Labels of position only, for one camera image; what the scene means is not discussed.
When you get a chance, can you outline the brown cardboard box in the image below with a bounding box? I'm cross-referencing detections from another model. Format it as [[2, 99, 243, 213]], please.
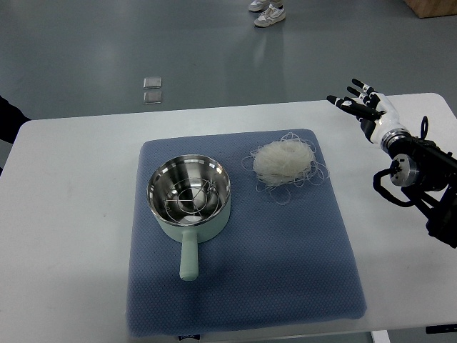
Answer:
[[404, 0, 456, 19]]

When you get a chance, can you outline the black object bottom right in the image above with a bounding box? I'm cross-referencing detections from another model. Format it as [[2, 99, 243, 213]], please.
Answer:
[[426, 323, 457, 334]]

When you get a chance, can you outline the white vermicelli bundle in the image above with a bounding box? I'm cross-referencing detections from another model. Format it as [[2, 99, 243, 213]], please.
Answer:
[[241, 132, 330, 206]]

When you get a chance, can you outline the white sneaker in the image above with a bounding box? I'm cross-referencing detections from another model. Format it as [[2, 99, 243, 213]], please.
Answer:
[[248, 0, 282, 13], [254, 5, 286, 28]]

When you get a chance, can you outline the blue quilted mat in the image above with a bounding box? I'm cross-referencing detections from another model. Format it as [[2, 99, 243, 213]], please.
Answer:
[[126, 131, 366, 337]]

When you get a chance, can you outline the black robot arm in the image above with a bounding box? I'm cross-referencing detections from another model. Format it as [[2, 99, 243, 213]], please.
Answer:
[[373, 131, 456, 248]]

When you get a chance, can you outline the dark object left edge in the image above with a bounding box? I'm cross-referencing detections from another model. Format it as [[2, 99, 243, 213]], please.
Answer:
[[0, 94, 33, 176]]

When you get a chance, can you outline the white table leg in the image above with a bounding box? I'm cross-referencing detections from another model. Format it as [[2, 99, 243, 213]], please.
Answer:
[[371, 330, 391, 343]]

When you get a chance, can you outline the upper metal floor plate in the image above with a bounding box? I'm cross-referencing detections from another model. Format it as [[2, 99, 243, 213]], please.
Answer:
[[143, 76, 162, 89]]

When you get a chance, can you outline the mint green pot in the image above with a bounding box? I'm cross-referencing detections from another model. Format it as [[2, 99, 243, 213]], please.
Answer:
[[147, 154, 231, 282]]

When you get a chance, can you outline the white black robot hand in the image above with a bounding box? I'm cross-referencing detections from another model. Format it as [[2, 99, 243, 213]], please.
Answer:
[[326, 79, 410, 150]]

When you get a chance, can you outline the lower metal floor plate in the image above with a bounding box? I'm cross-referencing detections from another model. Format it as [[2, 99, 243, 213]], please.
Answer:
[[143, 90, 162, 104]]

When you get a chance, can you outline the white sneaker near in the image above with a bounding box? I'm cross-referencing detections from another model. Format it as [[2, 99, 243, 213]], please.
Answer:
[[254, 5, 286, 28]]

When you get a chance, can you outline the white sneaker far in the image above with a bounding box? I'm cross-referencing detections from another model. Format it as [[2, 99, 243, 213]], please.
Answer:
[[248, 0, 282, 13]]

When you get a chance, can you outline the metal floor plate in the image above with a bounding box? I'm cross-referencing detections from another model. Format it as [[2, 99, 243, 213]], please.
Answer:
[[143, 76, 162, 89], [143, 90, 162, 104]]

